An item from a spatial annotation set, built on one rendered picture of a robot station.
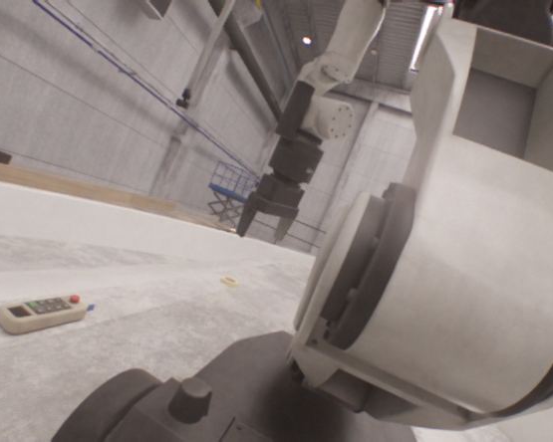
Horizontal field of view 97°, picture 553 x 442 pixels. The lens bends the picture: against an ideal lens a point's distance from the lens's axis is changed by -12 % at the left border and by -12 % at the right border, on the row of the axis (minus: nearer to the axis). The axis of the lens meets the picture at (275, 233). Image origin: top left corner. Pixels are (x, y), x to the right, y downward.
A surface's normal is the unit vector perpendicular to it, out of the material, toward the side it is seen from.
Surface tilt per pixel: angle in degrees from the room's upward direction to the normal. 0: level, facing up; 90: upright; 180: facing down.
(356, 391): 67
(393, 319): 109
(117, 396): 18
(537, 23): 113
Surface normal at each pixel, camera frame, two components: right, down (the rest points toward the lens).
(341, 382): -0.06, -0.41
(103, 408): 0.25, -0.81
